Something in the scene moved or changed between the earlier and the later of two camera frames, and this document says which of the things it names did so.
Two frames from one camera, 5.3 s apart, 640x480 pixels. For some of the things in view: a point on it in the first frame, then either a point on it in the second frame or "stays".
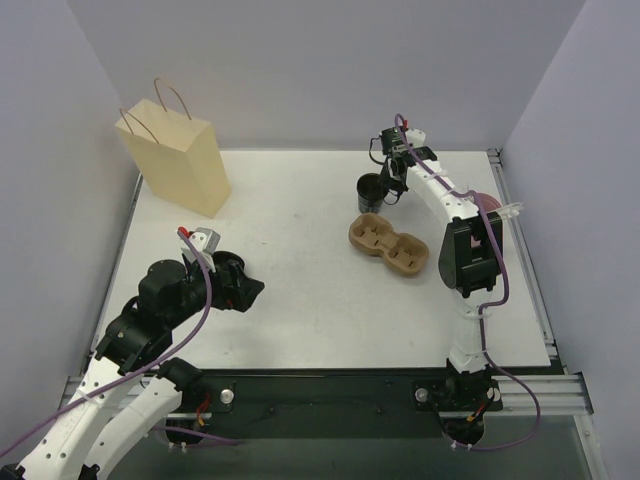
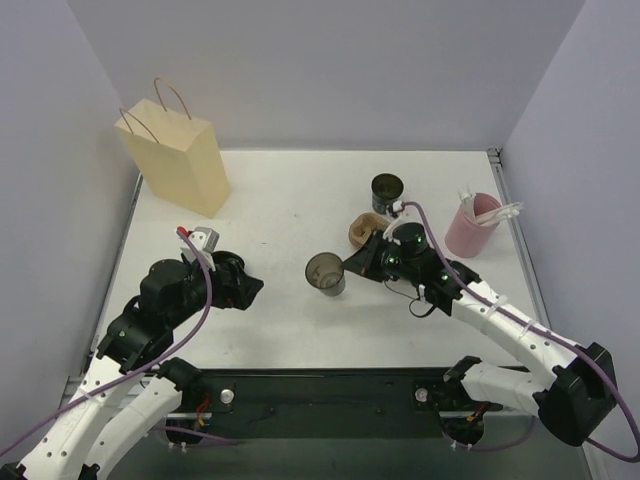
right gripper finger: (395, 188) → (364, 261)
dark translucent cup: (370, 193) → (325, 271)
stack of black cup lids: (227, 259) stays
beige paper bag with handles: (179, 154) stays
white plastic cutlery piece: (512, 209) stays
